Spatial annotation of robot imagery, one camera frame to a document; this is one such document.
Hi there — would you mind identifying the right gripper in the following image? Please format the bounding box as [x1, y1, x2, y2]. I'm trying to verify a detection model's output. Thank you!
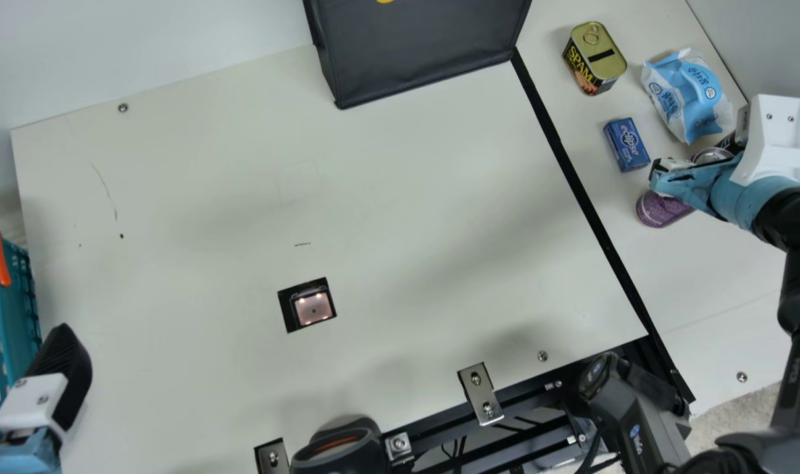
[649, 153, 800, 230]

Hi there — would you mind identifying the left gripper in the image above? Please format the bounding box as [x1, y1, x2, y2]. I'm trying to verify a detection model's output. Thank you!
[0, 322, 93, 474]

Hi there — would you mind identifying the purple can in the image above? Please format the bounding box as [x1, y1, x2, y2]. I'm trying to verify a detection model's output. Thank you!
[635, 146, 736, 229]

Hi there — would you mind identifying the teal shopping basket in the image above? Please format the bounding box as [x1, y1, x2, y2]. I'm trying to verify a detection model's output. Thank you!
[0, 212, 43, 443]

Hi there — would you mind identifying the small square scanner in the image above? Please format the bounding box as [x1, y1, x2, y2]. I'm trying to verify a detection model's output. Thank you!
[277, 276, 338, 334]

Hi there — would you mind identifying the small blue box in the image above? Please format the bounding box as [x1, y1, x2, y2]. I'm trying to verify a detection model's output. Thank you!
[603, 117, 651, 174]

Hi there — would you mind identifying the blue and white pouch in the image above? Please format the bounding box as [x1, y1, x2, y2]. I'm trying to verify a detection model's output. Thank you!
[641, 47, 736, 145]

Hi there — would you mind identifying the rectangular tin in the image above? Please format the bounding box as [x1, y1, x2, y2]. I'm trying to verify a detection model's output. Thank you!
[562, 22, 628, 97]

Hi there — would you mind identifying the dark grey bag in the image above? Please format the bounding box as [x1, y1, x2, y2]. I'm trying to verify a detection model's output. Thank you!
[303, 0, 533, 110]

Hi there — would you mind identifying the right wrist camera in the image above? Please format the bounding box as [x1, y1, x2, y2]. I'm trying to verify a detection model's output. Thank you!
[729, 94, 800, 187]

